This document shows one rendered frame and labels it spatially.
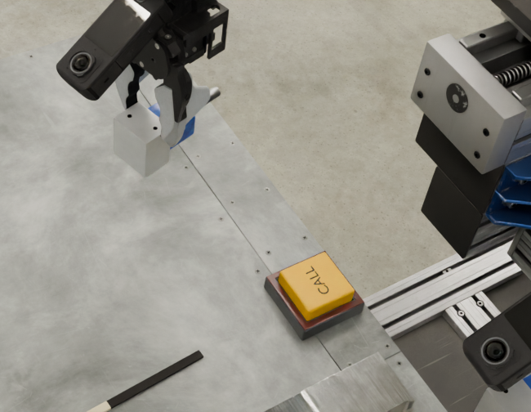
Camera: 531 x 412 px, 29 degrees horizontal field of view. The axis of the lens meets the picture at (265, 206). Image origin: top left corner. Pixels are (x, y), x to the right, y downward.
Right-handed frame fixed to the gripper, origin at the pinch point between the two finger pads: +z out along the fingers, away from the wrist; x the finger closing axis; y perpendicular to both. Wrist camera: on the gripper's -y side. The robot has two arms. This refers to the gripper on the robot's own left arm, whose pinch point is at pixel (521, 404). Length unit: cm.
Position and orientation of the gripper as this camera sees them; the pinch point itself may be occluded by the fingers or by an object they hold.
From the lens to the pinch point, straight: 94.7
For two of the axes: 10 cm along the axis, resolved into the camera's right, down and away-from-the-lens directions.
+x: -5.2, -7.0, 5.0
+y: 8.5, -3.4, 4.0
